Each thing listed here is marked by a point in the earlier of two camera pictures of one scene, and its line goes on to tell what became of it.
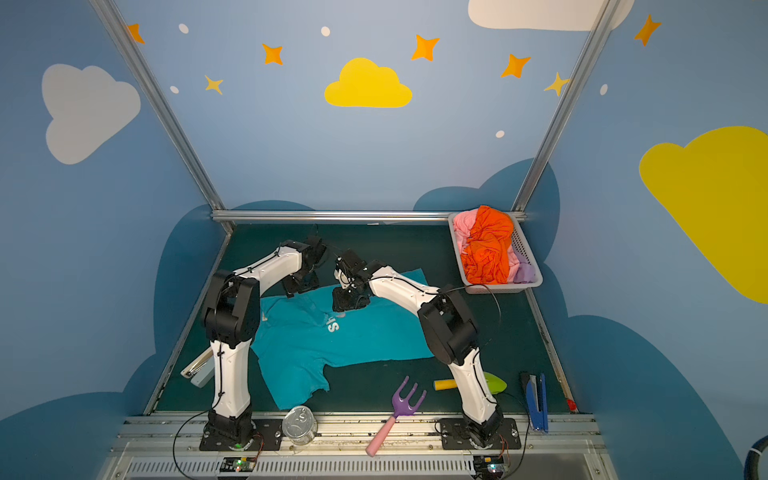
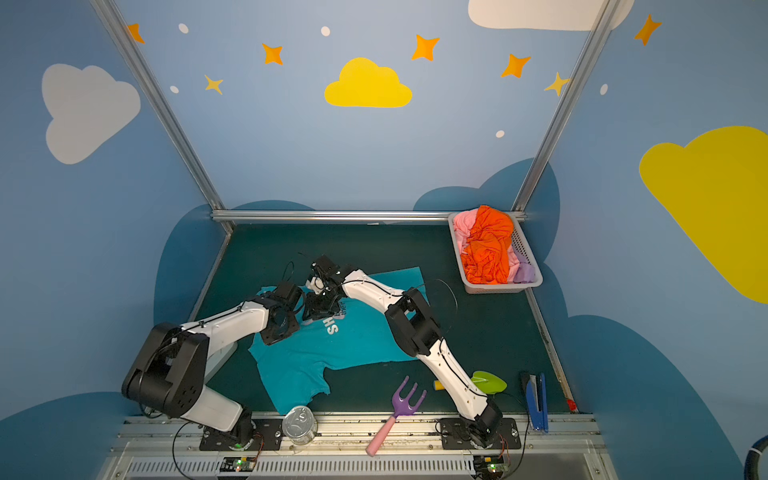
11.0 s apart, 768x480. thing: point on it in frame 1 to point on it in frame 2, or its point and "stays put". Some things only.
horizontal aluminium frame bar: x=335 y=216 stays put
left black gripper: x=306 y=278 to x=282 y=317
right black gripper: x=349 y=297 to x=323 y=267
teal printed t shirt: x=299 y=331 stays put
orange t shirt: x=485 y=257 stays put
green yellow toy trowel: x=495 y=384 stays put
